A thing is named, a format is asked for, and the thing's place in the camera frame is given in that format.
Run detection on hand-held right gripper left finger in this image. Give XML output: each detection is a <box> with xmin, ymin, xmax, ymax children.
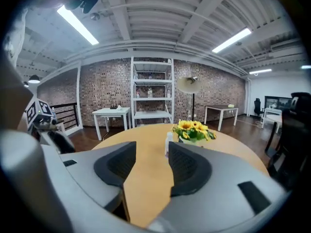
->
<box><xmin>42</xmin><ymin>141</ymin><xmax>138</xmax><ymax>210</ymax></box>

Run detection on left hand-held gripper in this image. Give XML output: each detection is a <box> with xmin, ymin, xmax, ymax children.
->
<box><xmin>24</xmin><ymin>98</ymin><xmax>76</xmax><ymax>154</ymax></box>

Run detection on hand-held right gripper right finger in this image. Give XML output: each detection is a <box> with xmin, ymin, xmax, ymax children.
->
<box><xmin>147</xmin><ymin>141</ymin><xmax>288</xmax><ymax>233</ymax></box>

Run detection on white tube bottle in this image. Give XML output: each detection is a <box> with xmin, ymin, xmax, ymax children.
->
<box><xmin>165</xmin><ymin>132</ymin><xmax>174</xmax><ymax>158</ymax></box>

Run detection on person's left forearm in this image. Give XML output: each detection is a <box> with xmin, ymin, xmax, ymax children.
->
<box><xmin>0</xmin><ymin>54</ymin><xmax>34</xmax><ymax>131</ymax></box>

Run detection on black stair railing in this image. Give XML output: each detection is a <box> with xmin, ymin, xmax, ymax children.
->
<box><xmin>50</xmin><ymin>102</ymin><xmax>81</xmax><ymax>131</ymax></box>

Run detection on sunflowers in white pot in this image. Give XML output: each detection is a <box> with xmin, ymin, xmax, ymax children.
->
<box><xmin>172</xmin><ymin>119</ymin><xmax>217</xmax><ymax>147</ymax></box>

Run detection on white side table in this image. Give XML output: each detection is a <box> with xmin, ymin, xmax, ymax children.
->
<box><xmin>91</xmin><ymin>107</ymin><xmax>132</xmax><ymax>141</ymax></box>

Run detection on white shelving unit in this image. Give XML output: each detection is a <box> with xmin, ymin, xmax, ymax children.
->
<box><xmin>130</xmin><ymin>56</ymin><xmax>175</xmax><ymax>128</ymax></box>

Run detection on desk lamp with cone shade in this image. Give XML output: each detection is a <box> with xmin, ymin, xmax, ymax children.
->
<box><xmin>176</xmin><ymin>76</ymin><xmax>202</xmax><ymax>122</ymax></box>

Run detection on black office chair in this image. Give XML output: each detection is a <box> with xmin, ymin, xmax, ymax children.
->
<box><xmin>253</xmin><ymin>98</ymin><xmax>265</xmax><ymax>118</ymax></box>
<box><xmin>264</xmin><ymin>92</ymin><xmax>311</xmax><ymax>193</ymax></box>

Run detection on white desk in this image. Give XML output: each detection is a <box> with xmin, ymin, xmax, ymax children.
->
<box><xmin>261</xmin><ymin>107</ymin><xmax>283</xmax><ymax>129</ymax></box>

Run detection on person's printed white T-shirt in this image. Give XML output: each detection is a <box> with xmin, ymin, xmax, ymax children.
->
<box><xmin>3</xmin><ymin>7</ymin><xmax>29</xmax><ymax>65</ymax></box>

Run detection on black monitor screen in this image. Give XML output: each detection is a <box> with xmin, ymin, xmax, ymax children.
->
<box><xmin>264</xmin><ymin>96</ymin><xmax>294</xmax><ymax>112</ymax></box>

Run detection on ceiling air conditioner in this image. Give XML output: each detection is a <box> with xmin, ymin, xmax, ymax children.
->
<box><xmin>270</xmin><ymin>38</ymin><xmax>301</xmax><ymax>52</ymax></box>

